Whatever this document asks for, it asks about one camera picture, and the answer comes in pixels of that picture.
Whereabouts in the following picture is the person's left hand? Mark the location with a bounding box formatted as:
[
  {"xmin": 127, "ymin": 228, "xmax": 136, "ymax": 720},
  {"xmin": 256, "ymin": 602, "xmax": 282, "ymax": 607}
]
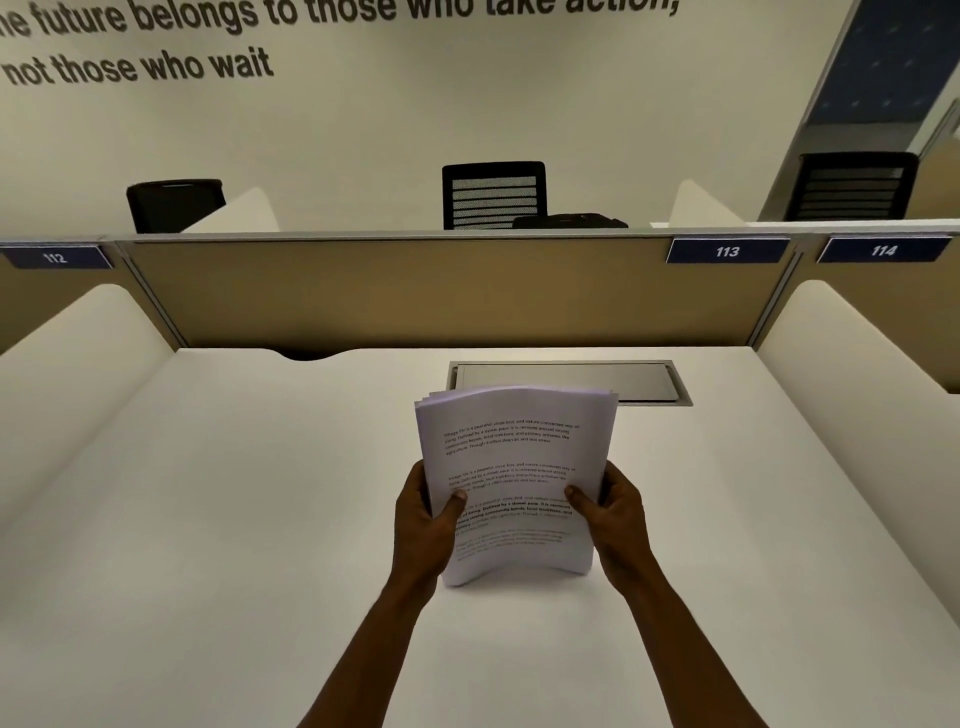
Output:
[{"xmin": 392, "ymin": 459, "xmax": 470, "ymax": 594}]

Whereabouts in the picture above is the person's right hand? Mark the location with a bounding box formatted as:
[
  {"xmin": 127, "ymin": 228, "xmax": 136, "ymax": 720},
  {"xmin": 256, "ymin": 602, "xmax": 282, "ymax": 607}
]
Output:
[{"xmin": 563, "ymin": 459, "xmax": 652, "ymax": 598}]

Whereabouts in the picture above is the gathered stack of printed papers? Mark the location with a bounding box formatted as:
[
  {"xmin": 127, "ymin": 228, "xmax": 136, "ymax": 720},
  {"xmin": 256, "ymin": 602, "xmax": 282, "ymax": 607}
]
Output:
[{"xmin": 413, "ymin": 383, "xmax": 621, "ymax": 590}]

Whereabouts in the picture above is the person's left forearm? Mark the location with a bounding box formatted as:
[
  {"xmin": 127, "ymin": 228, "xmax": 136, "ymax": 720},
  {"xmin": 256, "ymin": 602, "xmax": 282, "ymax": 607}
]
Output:
[{"xmin": 296, "ymin": 573, "xmax": 444, "ymax": 728}]

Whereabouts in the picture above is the person's right forearm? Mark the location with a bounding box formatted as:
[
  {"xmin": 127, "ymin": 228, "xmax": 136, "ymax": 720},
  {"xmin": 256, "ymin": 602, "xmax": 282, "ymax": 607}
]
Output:
[{"xmin": 614, "ymin": 569, "xmax": 770, "ymax": 728}]

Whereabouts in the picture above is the white desk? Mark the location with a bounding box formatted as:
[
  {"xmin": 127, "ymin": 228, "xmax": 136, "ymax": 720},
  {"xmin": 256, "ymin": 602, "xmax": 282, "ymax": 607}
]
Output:
[{"xmin": 0, "ymin": 344, "xmax": 960, "ymax": 728}]

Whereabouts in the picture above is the blue desk number plate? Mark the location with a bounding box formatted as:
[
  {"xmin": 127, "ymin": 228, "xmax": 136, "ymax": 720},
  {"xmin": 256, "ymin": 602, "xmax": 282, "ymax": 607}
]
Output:
[
  {"xmin": 665, "ymin": 236, "xmax": 793, "ymax": 265},
  {"xmin": 0, "ymin": 243, "xmax": 115, "ymax": 271},
  {"xmin": 815, "ymin": 235, "xmax": 954, "ymax": 265}
]

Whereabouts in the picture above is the beige partition panel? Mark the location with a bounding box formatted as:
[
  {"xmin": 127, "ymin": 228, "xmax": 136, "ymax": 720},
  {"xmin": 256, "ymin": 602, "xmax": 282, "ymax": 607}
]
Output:
[
  {"xmin": 783, "ymin": 224, "xmax": 960, "ymax": 395},
  {"xmin": 0, "ymin": 239, "xmax": 181, "ymax": 354},
  {"xmin": 116, "ymin": 230, "xmax": 808, "ymax": 354}
]

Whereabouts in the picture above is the white curved side divider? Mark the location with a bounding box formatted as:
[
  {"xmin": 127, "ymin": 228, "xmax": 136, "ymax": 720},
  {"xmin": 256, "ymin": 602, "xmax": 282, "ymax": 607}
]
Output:
[
  {"xmin": 0, "ymin": 283, "xmax": 178, "ymax": 526},
  {"xmin": 648, "ymin": 178, "xmax": 748, "ymax": 229},
  {"xmin": 755, "ymin": 279, "xmax": 960, "ymax": 628},
  {"xmin": 179, "ymin": 186, "xmax": 281, "ymax": 235}
]

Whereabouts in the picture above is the black bag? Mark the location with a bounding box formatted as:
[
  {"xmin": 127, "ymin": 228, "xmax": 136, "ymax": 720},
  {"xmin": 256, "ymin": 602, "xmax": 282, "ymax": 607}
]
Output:
[{"xmin": 511, "ymin": 212, "xmax": 630, "ymax": 231}]

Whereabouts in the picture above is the black slatted office chair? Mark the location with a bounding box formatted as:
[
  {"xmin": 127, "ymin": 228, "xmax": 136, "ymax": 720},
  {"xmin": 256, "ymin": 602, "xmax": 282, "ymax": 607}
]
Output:
[
  {"xmin": 783, "ymin": 152, "xmax": 921, "ymax": 223},
  {"xmin": 441, "ymin": 161, "xmax": 548, "ymax": 232}
]

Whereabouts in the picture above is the black solid office chair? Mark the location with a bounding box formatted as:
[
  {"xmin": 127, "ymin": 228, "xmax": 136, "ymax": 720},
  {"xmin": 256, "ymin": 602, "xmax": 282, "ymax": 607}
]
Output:
[{"xmin": 125, "ymin": 178, "xmax": 228, "ymax": 235}]

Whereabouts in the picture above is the grey framed beige partition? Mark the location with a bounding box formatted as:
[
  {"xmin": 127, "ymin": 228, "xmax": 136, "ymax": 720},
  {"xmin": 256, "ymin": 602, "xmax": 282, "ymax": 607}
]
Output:
[{"xmin": 903, "ymin": 112, "xmax": 960, "ymax": 223}]

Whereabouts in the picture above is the grey desk cable flap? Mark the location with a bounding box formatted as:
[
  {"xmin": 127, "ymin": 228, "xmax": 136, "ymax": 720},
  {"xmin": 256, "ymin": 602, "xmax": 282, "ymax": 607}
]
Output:
[{"xmin": 448, "ymin": 360, "xmax": 694, "ymax": 408}]

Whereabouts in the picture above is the blue dotted wall panel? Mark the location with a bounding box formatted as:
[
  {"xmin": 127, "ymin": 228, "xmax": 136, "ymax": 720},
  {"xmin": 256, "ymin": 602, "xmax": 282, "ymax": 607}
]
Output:
[{"xmin": 806, "ymin": 0, "xmax": 960, "ymax": 127}]

